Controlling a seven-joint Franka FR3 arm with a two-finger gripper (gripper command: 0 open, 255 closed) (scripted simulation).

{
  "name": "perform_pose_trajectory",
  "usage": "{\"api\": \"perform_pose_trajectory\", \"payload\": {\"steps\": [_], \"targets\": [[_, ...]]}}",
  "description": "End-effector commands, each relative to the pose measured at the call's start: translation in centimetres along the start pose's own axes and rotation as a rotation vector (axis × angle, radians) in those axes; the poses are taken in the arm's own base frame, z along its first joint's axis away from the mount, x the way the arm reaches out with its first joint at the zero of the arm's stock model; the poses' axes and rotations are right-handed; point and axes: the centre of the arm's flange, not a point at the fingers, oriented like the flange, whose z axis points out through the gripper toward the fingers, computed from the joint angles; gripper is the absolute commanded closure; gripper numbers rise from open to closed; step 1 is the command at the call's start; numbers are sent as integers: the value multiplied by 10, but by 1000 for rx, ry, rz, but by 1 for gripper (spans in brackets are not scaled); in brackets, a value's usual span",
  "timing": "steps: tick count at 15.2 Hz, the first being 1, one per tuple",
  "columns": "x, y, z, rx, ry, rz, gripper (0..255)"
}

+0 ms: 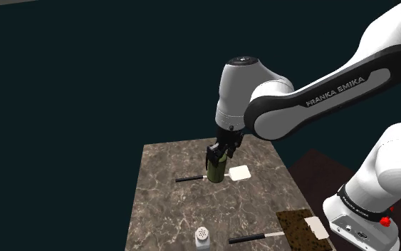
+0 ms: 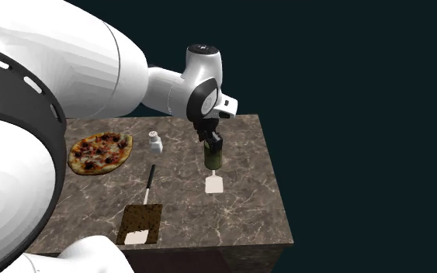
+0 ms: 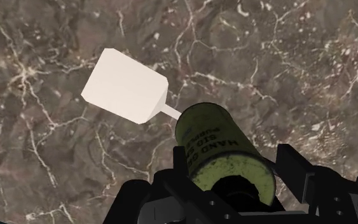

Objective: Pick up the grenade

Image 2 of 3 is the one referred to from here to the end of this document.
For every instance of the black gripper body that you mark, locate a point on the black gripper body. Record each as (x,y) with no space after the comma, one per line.
(207,126)

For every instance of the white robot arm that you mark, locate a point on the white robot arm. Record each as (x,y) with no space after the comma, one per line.
(70,56)

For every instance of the white salt shaker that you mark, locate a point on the white salt shaker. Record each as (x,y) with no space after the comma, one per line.
(155,144)

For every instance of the pizza with dark toppings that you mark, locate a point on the pizza with dark toppings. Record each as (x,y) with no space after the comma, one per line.
(99,152)

